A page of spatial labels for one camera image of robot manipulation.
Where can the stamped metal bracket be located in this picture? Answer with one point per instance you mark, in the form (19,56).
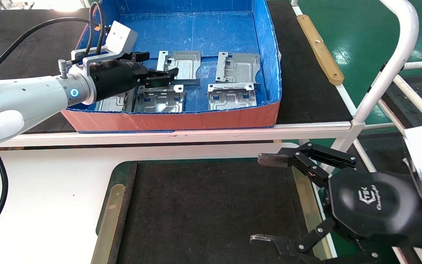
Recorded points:
(114,104)
(185,64)
(240,69)
(231,99)
(159,102)

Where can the large black table mat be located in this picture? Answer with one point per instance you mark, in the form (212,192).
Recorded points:
(306,91)

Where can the blue corrugated plastic box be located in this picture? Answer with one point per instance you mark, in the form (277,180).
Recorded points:
(196,33)

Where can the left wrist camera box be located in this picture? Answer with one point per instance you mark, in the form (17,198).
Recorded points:
(121,38)

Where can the white tube frame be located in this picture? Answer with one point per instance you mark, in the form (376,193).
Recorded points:
(405,36)

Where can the small black table mat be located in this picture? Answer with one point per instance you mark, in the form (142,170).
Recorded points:
(211,209)

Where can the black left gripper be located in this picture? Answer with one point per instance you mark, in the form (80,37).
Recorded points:
(115,79)

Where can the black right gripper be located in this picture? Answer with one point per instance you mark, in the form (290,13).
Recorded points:
(372,205)

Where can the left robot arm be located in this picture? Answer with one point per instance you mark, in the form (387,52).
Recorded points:
(24,99)

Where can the long wooden edge strip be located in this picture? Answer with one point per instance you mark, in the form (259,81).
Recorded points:
(321,51)

